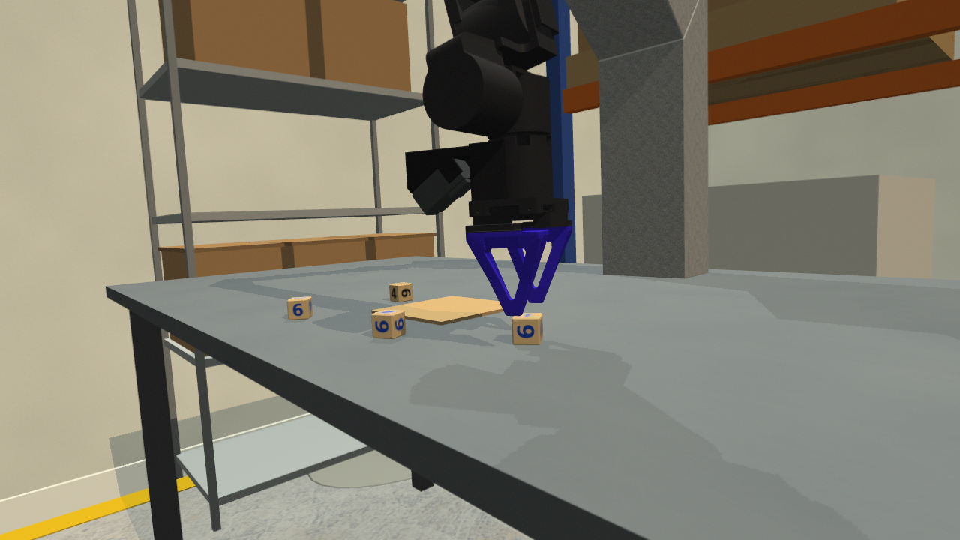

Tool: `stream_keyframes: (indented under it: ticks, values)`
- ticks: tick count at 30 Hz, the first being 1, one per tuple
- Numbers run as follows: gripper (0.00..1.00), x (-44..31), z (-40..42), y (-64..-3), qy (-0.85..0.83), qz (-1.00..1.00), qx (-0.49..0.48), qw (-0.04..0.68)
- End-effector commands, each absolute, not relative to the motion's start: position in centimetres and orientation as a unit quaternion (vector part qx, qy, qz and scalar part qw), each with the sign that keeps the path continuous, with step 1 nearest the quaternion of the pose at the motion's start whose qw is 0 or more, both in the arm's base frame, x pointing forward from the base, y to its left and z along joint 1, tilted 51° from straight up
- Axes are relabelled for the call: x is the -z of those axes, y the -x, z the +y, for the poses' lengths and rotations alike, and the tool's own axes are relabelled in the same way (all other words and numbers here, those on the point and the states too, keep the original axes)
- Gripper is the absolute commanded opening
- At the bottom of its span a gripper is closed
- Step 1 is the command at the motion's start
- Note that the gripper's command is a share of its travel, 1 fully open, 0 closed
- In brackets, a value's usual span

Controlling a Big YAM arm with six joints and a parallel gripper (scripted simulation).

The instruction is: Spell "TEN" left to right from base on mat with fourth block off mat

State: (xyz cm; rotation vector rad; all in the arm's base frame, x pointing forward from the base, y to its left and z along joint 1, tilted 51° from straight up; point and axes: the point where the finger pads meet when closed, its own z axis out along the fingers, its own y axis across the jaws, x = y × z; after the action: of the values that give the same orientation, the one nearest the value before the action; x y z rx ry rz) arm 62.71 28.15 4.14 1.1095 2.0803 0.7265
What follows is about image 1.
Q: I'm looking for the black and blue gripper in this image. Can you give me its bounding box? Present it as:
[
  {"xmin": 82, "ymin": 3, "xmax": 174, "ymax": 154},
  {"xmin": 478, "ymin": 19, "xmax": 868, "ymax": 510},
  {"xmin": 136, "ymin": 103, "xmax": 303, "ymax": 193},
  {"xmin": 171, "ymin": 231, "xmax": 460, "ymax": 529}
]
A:
[{"xmin": 465, "ymin": 135, "xmax": 572, "ymax": 316}]

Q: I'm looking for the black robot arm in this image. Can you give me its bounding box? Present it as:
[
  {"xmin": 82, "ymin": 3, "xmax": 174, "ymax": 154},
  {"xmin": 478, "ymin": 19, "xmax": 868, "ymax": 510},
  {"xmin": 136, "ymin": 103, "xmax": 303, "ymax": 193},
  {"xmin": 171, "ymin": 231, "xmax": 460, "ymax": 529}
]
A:
[{"xmin": 405, "ymin": 0, "xmax": 559, "ymax": 215}]

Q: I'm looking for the orange flat mat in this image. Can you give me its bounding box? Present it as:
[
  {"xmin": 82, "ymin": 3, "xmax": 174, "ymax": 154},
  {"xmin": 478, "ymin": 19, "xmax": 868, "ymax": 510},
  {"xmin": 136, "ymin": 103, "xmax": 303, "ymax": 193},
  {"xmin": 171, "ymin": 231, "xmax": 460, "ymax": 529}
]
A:
[{"xmin": 371, "ymin": 295, "xmax": 504, "ymax": 325}]

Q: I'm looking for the beige letter block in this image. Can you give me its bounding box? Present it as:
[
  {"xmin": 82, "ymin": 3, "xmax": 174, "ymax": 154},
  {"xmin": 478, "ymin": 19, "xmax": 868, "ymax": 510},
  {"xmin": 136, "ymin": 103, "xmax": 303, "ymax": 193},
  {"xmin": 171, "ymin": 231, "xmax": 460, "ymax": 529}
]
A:
[
  {"xmin": 287, "ymin": 296, "xmax": 313, "ymax": 320},
  {"xmin": 371, "ymin": 310, "xmax": 406, "ymax": 339},
  {"xmin": 389, "ymin": 282, "xmax": 413, "ymax": 302},
  {"xmin": 511, "ymin": 313, "xmax": 543, "ymax": 345}
]

